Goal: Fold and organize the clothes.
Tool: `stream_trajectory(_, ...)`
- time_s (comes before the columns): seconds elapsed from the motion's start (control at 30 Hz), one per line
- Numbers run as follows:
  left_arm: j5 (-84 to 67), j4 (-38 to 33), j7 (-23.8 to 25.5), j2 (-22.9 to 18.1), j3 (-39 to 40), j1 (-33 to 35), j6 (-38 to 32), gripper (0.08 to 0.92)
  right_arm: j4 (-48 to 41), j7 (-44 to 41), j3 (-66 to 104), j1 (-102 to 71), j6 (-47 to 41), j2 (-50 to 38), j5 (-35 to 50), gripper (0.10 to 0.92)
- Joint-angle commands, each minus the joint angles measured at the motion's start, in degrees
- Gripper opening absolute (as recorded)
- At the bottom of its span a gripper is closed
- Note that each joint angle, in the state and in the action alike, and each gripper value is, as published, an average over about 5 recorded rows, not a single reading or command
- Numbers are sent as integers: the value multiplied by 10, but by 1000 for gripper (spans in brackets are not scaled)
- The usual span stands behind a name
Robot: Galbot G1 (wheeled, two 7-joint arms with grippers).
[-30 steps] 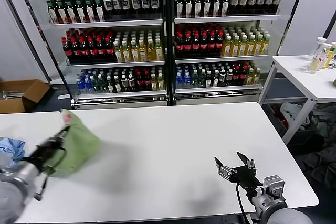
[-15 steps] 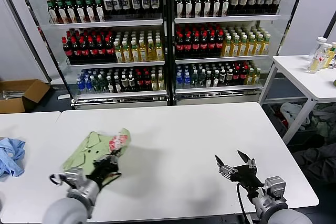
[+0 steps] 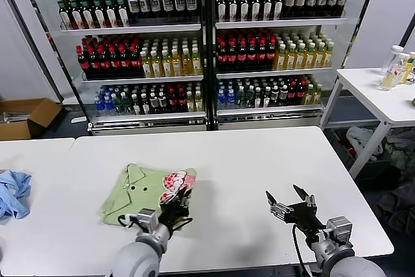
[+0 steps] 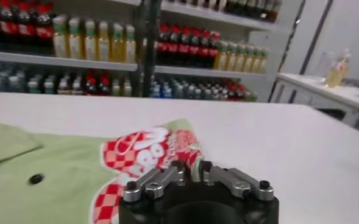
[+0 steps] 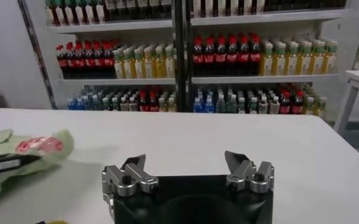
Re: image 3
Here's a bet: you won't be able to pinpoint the grey drinks shelf unit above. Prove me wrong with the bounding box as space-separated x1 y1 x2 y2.
207 0 380 132
16 0 208 137

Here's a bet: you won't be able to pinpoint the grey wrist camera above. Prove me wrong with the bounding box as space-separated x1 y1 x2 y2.
326 215 353 242
136 208 160 233

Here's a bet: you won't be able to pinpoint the metal parts bundle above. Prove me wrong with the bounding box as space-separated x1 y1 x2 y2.
0 111 33 125

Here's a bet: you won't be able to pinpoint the dark clothes pile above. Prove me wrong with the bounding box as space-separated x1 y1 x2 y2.
369 181 415 235

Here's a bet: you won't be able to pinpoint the dark drink bottle beige label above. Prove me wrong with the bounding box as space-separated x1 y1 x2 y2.
279 84 289 107
270 85 280 108
149 92 160 114
158 91 169 114

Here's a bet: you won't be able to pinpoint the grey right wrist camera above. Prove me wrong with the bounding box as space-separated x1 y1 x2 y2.
326 215 353 242

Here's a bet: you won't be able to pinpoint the green tinted water bottle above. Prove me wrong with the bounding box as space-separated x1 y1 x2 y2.
244 86 255 109
235 87 246 110
121 92 132 115
113 93 123 116

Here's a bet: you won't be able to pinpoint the yellow drink bottle green cap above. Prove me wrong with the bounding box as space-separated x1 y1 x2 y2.
400 52 415 85

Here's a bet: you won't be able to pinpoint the black plastic basket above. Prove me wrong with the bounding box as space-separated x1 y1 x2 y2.
324 126 403 190

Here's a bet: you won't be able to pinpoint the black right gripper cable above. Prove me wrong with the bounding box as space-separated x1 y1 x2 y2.
291 223 309 277

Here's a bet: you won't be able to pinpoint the yellow drink bottle red label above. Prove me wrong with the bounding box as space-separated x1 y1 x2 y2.
379 53 409 92

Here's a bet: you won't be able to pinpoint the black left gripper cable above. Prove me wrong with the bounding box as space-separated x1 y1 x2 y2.
173 217 194 231

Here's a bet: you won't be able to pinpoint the clear bottle white cap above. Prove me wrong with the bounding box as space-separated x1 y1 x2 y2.
382 45 405 75

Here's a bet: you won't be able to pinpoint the red cap cola bottle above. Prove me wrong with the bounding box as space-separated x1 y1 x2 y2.
296 80 306 106
247 39 258 71
76 45 90 79
287 80 298 106
119 45 132 78
130 45 143 78
237 39 248 71
168 88 178 114
177 88 187 113
217 40 228 72
257 38 268 71
267 38 278 70
109 45 121 78
87 46 101 79
98 46 111 79
227 40 239 71

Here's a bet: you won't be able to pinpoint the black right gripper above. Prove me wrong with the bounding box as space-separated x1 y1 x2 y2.
265 184 325 232

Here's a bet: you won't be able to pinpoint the open cardboard box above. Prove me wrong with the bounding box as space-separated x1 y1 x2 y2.
0 97 63 141

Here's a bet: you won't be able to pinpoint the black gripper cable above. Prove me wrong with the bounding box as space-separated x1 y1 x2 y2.
291 223 309 277
173 217 194 231

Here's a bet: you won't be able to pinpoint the black camera cable white connectors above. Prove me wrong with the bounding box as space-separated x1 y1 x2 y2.
116 213 139 230

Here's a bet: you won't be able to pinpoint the white side table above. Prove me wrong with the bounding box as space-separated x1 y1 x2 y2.
319 67 415 179

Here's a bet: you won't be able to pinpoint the crumpled light blue cloth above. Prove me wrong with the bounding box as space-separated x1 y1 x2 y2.
0 169 32 220

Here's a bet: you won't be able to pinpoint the crumpled white cloth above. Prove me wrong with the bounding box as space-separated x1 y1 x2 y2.
345 126 383 161

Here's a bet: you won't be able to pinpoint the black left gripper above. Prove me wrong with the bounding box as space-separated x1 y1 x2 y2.
159 187 194 230

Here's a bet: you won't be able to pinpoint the light green polo shirt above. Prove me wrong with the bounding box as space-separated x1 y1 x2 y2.
99 163 198 226

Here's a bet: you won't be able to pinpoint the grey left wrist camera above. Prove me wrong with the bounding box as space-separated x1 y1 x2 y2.
136 208 160 233

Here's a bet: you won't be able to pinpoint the grey green clothes pile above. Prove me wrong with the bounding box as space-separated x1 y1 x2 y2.
384 127 415 171

